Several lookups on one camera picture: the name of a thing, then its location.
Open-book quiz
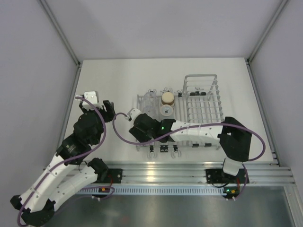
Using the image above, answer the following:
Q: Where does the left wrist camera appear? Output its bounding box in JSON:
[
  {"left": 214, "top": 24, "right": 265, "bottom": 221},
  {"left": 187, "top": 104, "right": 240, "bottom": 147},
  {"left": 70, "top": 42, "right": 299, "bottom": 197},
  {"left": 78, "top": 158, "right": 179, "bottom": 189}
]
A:
[{"left": 75, "top": 91, "right": 101, "bottom": 111}]

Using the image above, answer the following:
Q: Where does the aluminium frame post left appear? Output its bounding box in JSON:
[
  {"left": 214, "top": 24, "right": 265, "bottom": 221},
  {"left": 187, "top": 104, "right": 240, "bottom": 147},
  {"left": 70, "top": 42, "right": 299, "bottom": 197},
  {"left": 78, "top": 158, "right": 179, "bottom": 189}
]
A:
[{"left": 39, "top": 0, "right": 82, "bottom": 68}]

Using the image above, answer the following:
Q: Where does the perforated cable tray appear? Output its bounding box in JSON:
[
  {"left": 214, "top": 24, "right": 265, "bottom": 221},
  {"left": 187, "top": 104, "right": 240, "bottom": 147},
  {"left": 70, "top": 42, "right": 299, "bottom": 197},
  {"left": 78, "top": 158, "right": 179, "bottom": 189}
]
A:
[{"left": 77, "top": 185, "right": 226, "bottom": 196}]

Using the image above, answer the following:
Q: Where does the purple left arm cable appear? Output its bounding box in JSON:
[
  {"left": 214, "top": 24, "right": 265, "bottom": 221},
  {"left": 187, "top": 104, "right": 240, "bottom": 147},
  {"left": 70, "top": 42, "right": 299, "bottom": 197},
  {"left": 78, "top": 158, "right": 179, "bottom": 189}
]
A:
[{"left": 18, "top": 96, "right": 116, "bottom": 227}]

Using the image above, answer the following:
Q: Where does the cream steel cup brown band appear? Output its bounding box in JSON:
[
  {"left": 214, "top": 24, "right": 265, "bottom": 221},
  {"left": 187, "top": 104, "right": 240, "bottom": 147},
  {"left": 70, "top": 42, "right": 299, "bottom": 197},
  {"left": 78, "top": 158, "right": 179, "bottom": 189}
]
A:
[{"left": 161, "top": 91, "right": 175, "bottom": 106}]

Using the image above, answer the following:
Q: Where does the clear plastic tumbler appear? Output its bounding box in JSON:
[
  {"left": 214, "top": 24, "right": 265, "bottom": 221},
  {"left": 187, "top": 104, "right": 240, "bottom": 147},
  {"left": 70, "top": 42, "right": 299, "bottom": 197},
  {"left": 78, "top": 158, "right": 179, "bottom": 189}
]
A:
[
  {"left": 143, "top": 103, "right": 158, "bottom": 119},
  {"left": 143, "top": 92, "right": 157, "bottom": 105}
]

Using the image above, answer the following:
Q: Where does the silver upright plate rack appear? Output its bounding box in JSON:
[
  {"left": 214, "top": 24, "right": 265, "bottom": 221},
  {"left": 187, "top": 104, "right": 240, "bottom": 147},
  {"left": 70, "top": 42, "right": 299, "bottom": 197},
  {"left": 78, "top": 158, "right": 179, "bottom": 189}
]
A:
[{"left": 183, "top": 73, "right": 224, "bottom": 150}]

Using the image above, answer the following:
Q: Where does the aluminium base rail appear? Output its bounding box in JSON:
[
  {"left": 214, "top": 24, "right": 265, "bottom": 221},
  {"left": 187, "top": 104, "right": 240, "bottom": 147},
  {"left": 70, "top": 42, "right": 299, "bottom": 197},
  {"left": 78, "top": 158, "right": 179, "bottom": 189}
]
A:
[{"left": 42, "top": 160, "right": 295, "bottom": 186}]

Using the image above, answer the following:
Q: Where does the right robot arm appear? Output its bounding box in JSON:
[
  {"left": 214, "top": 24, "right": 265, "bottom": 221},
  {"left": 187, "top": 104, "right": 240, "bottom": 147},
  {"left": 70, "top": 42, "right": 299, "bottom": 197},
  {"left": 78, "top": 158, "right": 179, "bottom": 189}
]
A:
[{"left": 128, "top": 109, "right": 252, "bottom": 183}]

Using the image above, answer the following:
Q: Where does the aluminium frame post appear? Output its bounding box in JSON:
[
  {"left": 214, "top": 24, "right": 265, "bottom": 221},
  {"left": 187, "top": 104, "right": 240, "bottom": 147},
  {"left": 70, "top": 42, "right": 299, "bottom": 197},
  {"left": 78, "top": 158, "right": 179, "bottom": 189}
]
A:
[
  {"left": 39, "top": 0, "right": 82, "bottom": 68},
  {"left": 246, "top": 0, "right": 290, "bottom": 66}
]

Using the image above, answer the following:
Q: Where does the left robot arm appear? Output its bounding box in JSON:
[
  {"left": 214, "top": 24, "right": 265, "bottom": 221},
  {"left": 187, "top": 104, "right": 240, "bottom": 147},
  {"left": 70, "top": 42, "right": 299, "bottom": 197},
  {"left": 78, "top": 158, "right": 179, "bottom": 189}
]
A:
[{"left": 10, "top": 99, "right": 115, "bottom": 227}]

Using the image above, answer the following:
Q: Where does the aluminium frame post right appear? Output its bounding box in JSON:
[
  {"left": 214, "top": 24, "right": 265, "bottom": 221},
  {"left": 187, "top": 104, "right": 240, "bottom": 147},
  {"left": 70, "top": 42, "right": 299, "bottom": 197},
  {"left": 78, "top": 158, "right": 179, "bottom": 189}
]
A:
[{"left": 246, "top": 0, "right": 290, "bottom": 66}]

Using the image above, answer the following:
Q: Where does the light blue ceramic mug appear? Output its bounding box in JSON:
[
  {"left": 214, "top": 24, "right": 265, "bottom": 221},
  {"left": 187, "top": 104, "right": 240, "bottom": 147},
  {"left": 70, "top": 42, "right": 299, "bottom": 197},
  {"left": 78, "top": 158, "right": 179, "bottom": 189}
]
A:
[{"left": 160, "top": 105, "right": 174, "bottom": 118}]

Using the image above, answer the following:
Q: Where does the silver flat dish rack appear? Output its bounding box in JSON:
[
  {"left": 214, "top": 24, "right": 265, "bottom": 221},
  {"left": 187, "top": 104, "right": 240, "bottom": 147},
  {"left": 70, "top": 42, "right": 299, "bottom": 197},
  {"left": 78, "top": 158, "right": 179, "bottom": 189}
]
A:
[{"left": 136, "top": 89, "right": 189, "bottom": 159}]

